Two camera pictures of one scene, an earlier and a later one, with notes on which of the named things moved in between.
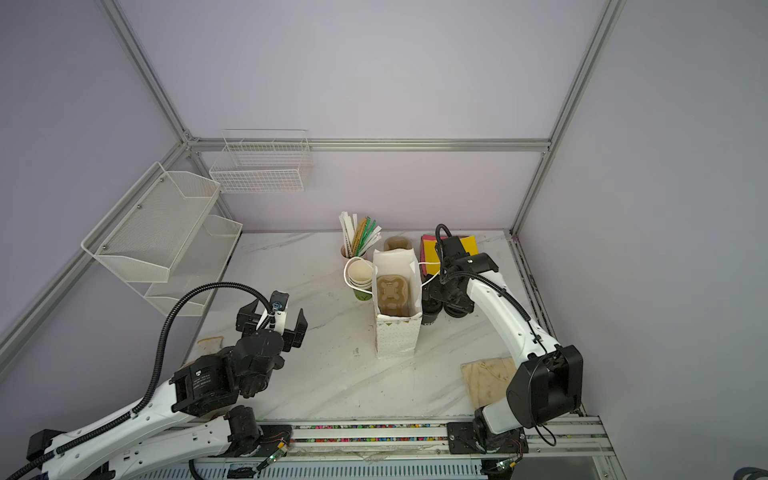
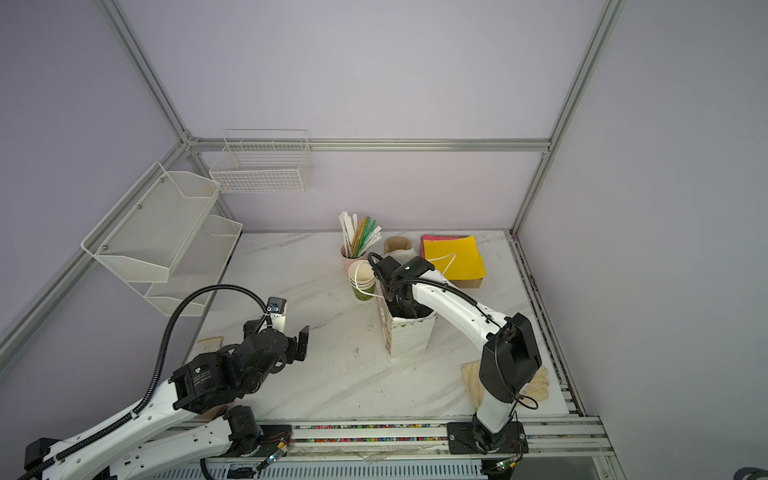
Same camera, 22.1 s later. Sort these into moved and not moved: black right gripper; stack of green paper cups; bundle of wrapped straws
Moved: black right gripper
Not moved: stack of green paper cups; bundle of wrapped straws
